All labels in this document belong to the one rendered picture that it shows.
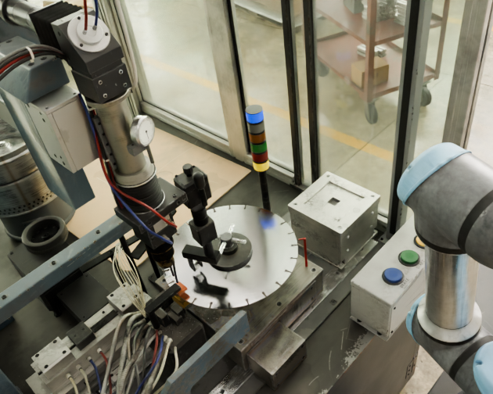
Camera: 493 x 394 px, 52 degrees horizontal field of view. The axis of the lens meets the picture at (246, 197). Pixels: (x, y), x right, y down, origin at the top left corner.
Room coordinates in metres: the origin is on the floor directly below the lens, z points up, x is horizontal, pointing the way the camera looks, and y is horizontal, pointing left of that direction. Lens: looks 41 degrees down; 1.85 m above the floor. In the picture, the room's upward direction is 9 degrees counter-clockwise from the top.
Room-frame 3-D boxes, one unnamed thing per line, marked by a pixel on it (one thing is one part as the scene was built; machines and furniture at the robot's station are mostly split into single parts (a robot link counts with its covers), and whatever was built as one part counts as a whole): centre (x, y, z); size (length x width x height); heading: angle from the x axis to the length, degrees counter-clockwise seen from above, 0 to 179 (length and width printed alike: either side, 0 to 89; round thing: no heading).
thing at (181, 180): (0.76, 0.10, 1.17); 0.06 x 0.05 x 0.20; 121
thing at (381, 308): (0.77, -0.35, 0.82); 0.28 x 0.11 x 0.15; 130
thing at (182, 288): (0.70, 0.21, 0.95); 0.10 x 0.03 x 0.07; 130
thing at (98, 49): (0.83, 0.28, 1.45); 0.35 x 0.07 x 0.28; 40
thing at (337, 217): (1.00, -0.23, 0.82); 0.18 x 0.18 x 0.15; 40
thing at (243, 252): (0.83, 0.06, 0.96); 0.11 x 0.11 x 0.03
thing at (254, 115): (1.11, -0.06, 1.14); 0.05 x 0.04 x 0.03; 40
